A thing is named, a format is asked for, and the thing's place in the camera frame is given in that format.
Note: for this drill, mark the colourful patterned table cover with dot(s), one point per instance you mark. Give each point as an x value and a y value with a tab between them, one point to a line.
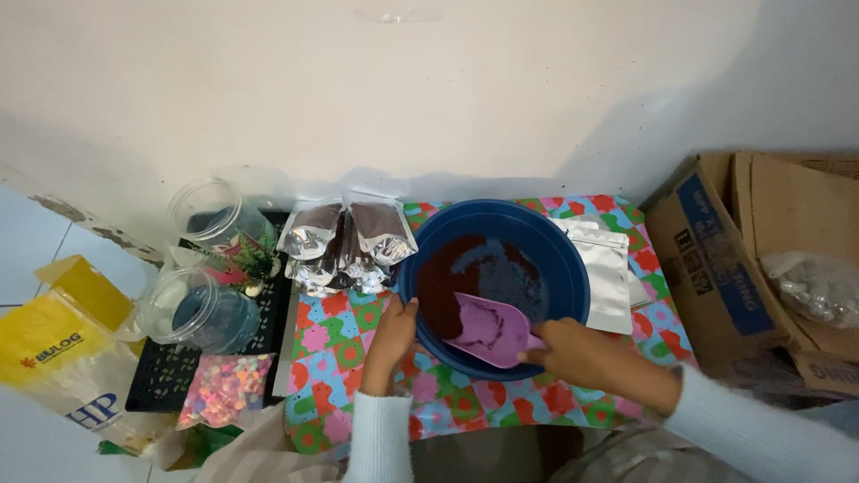
335	349

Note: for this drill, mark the clear plastic jar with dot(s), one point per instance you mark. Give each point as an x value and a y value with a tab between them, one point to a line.
215	214
194	312

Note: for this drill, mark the brown cardboard box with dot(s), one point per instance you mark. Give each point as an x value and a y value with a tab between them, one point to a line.
718	282

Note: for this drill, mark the person's beige striped clothing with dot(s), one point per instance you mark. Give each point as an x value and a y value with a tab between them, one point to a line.
268	456

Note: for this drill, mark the green plastic wrapper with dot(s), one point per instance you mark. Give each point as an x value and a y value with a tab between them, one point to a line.
208	439

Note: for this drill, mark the person's left hand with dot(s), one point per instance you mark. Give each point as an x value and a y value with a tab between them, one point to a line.
386	349

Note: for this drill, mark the empty silver zip pouch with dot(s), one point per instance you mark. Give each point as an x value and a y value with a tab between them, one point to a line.
641	288
607	282

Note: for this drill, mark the heap of filled silver pouches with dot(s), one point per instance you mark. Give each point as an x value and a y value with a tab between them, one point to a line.
349	248

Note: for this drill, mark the blue plastic basin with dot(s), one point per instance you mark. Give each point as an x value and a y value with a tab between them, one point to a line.
564	268

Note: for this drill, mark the yellow plastic sack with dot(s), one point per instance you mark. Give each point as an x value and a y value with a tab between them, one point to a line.
54	349

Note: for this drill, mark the clear plastic bag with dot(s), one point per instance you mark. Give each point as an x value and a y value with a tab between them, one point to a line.
815	285

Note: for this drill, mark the person's right hand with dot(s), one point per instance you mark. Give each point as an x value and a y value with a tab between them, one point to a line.
590	359

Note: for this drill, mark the green artificial plant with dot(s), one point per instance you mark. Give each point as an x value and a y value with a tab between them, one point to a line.
252	258

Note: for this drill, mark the bag of colourful beads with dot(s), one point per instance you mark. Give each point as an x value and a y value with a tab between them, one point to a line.
225	389

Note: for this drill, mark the brown ground powder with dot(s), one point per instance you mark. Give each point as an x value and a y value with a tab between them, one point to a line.
443	282

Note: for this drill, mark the black plastic tray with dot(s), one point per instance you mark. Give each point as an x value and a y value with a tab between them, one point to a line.
161	379

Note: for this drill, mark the purple plastic scoop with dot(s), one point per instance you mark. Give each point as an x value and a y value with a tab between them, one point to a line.
490	332

